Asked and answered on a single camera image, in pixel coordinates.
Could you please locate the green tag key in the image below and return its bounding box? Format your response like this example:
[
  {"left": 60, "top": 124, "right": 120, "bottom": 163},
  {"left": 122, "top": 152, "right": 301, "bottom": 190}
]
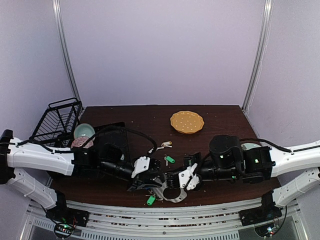
[
  {"left": 164, "top": 155, "right": 175, "bottom": 166},
  {"left": 146, "top": 195, "right": 156, "bottom": 206}
]

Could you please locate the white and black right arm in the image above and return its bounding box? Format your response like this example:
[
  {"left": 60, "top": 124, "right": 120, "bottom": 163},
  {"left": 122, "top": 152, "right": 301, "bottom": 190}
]
[{"left": 163, "top": 135, "right": 320, "bottom": 221}]

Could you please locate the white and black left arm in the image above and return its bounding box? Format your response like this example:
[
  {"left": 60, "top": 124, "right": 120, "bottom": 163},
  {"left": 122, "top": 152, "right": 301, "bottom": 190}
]
[{"left": 0, "top": 126, "right": 162, "bottom": 222}]

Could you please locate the yellow tag key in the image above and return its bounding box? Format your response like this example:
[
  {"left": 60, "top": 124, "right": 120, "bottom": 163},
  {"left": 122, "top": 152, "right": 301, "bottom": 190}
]
[{"left": 156, "top": 141, "right": 173, "bottom": 150}]

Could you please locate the yellow polka dot plate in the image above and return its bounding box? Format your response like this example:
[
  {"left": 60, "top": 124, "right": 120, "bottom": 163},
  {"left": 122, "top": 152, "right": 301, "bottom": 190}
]
[{"left": 170, "top": 110, "right": 205, "bottom": 134}]

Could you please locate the teal floral plate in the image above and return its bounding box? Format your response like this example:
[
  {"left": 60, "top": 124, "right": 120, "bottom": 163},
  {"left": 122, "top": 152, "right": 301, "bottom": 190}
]
[{"left": 241, "top": 142, "right": 261, "bottom": 151}]

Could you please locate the teal bowl in stand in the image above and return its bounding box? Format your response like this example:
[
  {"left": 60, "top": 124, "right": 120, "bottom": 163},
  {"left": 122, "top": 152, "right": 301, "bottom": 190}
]
[{"left": 73, "top": 123, "right": 96, "bottom": 139}]

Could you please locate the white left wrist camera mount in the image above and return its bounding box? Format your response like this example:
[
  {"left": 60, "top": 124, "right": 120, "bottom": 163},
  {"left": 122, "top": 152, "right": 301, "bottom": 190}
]
[{"left": 131, "top": 156, "right": 151, "bottom": 179}]

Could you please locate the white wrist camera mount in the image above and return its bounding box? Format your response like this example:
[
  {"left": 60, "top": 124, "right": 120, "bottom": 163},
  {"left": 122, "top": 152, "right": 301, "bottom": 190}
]
[
  {"left": 131, "top": 156, "right": 151, "bottom": 179},
  {"left": 178, "top": 163, "right": 200, "bottom": 191}
]

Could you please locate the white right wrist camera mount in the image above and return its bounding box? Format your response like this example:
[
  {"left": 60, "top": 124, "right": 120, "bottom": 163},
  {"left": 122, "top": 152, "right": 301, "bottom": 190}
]
[{"left": 178, "top": 163, "right": 200, "bottom": 191}]

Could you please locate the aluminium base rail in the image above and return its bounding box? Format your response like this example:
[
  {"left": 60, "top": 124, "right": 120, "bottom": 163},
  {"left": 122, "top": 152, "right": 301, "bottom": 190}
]
[{"left": 18, "top": 198, "right": 309, "bottom": 240}]

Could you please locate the black wire dish rack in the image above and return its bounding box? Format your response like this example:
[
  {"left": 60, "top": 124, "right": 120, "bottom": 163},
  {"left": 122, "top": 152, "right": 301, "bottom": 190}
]
[{"left": 29, "top": 97, "right": 83, "bottom": 148}]

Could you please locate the left aluminium corner post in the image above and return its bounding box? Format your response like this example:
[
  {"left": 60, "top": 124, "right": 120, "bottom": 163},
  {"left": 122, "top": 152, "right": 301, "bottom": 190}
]
[{"left": 52, "top": 0, "right": 81, "bottom": 100}]

